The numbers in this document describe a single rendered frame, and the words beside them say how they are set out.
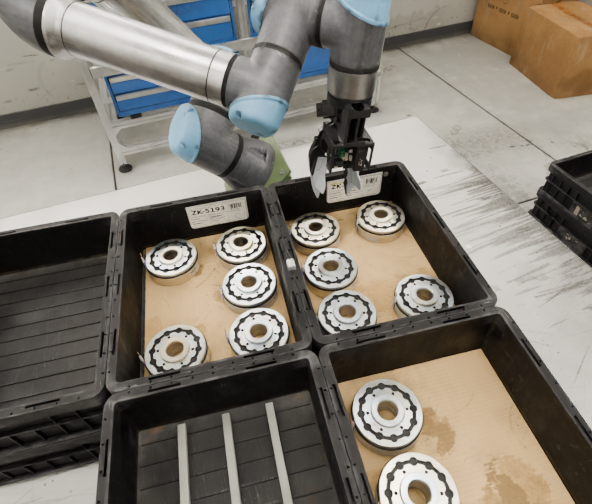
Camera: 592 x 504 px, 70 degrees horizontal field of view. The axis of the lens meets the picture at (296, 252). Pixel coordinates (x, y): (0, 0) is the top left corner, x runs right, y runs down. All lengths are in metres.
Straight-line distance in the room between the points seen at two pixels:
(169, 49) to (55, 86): 2.87
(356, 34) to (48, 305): 0.73
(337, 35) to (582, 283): 0.79
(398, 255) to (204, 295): 0.40
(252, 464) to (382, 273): 0.42
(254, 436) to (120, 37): 0.60
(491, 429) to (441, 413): 0.07
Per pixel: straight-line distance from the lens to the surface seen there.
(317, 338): 0.64
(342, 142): 0.70
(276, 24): 0.66
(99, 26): 0.72
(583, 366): 1.02
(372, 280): 0.84
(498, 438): 0.73
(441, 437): 0.71
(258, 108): 0.61
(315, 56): 2.75
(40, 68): 3.48
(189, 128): 0.98
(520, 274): 1.11
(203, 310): 0.82
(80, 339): 0.87
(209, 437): 0.71
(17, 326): 0.96
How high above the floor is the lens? 1.48
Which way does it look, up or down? 47 degrees down
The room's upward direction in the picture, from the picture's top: 4 degrees counter-clockwise
